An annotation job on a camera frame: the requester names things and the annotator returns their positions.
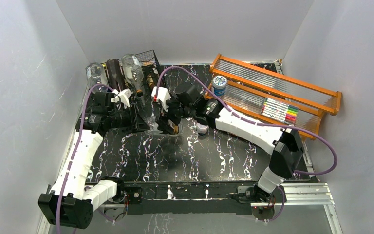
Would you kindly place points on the clear bottle copper neck band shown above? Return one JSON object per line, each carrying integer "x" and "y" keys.
{"x": 133, "y": 72}

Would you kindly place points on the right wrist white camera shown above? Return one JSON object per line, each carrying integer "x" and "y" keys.
{"x": 161, "y": 95}

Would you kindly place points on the small clear glitter cup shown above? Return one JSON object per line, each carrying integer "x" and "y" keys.
{"x": 202, "y": 129}

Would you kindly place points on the dark red wine bottle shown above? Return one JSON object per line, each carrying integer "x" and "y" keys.
{"x": 115, "y": 77}

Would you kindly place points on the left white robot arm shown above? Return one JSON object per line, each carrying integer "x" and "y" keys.
{"x": 83, "y": 168}

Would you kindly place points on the wrist white camera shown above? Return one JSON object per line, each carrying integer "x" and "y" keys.
{"x": 161, "y": 95}
{"x": 122, "y": 97}

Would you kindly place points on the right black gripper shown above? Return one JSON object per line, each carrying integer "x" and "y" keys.
{"x": 162, "y": 124}

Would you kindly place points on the black wire wine rack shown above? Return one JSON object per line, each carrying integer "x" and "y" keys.
{"x": 149, "y": 63}

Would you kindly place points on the blue white lidded jar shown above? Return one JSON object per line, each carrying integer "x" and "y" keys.
{"x": 219, "y": 84}

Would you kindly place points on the clear bottle blue label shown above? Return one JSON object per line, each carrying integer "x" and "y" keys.
{"x": 96, "y": 74}

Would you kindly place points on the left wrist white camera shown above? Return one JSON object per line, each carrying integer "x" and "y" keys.
{"x": 122, "y": 97}

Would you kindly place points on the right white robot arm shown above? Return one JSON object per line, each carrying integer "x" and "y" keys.
{"x": 284, "y": 145}

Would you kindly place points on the green bottle silver cap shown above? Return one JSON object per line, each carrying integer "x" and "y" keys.
{"x": 152, "y": 80}

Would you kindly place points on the coloured marker pen set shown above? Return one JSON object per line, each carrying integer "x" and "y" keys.
{"x": 280, "y": 111}

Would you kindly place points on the aluminium base frame rail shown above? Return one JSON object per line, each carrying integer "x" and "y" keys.
{"x": 141, "y": 198}

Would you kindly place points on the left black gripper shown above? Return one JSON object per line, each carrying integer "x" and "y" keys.
{"x": 136, "y": 123}

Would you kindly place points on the clear bottle black gold cap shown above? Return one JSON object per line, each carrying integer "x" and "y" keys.
{"x": 152, "y": 122}

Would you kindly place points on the orange wooden shelf rack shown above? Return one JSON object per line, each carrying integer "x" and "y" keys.
{"x": 248, "y": 85}

